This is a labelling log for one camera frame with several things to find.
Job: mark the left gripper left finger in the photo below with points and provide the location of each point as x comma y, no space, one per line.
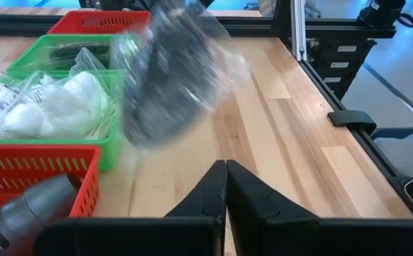
209,202

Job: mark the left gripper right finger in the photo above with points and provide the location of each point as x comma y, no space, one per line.
252,202

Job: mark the long black scrunchies packet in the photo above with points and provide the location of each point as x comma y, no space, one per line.
177,71

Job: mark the white cotton balls bag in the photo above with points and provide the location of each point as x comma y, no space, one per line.
28,119
85,92

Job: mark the gray travel bottle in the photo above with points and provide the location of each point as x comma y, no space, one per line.
32,206

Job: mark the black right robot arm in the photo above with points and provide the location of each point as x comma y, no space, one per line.
380,10

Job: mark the green plastic basket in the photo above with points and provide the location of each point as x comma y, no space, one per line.
112,149
32,53

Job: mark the black edge clamp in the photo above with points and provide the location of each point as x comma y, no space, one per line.
352,121

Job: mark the black box white labels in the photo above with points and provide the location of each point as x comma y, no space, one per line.
341,71

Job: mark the gray chair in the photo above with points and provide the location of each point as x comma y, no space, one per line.
405,149

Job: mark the red plastic basket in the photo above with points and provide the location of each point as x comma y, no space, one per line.
99,21
32,163

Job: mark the silver aluminium post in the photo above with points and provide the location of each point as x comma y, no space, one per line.
298,28

